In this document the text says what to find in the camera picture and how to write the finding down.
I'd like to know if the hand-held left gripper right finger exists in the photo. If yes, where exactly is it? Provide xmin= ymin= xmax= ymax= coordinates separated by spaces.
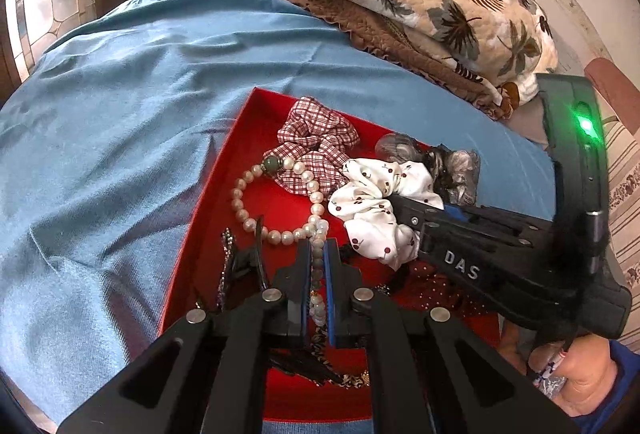
xmin=322 ymin=239 xmax=576 ymax=434

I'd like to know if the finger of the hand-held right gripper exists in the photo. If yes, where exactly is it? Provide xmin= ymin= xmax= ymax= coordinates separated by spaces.
xmin=387 ymin=194 xmax=547 ymax=245
xmin=419 ymin=225 xmax=532 ymax=301

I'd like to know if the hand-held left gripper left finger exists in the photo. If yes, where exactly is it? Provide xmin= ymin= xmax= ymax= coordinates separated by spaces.
xmin=57 ymin=239 xmax=312 ymax=434

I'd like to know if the pearl strand bracelet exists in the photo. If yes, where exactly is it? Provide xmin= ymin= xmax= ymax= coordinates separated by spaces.
xmin=307 ymin=219 xmax=331 ymax=327

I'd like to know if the red dotted scrunchie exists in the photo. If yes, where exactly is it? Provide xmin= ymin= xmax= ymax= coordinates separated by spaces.
xmin=395 ymin=261 xmax=493 ymax=319

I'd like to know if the black hair clip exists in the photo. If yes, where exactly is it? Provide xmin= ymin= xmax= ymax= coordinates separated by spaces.
xmin=232 ymin=214 xmax=281 ymax=289

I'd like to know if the white cherry print scrunchie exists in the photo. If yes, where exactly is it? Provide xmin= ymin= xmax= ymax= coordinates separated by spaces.
xmin=327 ymin=158 xmax=446 ymax=271

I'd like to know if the pearl bracelet with green bead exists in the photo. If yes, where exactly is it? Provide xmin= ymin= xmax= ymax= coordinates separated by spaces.
xmin=231 ymin=156 xmax=331 ymax=245

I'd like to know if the red jewelry box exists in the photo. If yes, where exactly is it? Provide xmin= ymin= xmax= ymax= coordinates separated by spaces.
xmin=159 ymin=86 xmax=501 ymax=424

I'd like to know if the person's right forearm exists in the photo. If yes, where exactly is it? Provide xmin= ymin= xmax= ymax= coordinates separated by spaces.
xmin=575 ymin=339 xmax=640 ymax=434

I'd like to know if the person's right hand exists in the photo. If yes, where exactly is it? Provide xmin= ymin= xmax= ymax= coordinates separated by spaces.
xmin=500 ymin=325 xmax=622 ymax=419

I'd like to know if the grey printed scrunchie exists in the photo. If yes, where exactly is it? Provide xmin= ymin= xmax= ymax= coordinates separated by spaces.
xmin=375 ymin=133 xmax=482 ymax=207

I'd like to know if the striped cloth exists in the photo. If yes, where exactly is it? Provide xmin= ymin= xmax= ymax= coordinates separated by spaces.
xmin=597 ymin=114 xmax=640 ymax=275

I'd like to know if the leopard print scrunchie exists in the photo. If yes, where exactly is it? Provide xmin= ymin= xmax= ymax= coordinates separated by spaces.
xmin=270 ymin=334 xmax=373 ymax=392

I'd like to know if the red checked scrunchie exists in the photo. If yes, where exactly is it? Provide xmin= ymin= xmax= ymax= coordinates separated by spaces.
xmin=274 ymin=96 xmax=361 ymax=197

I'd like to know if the pink pillow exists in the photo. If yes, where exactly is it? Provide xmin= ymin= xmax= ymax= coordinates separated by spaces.
xmin=584 ymin=58 xmax=640 ymax=119

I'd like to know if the blue bed sheet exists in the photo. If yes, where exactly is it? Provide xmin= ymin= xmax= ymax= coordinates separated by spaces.
xmin=0 ymin=0 xmax=558 ymax=434

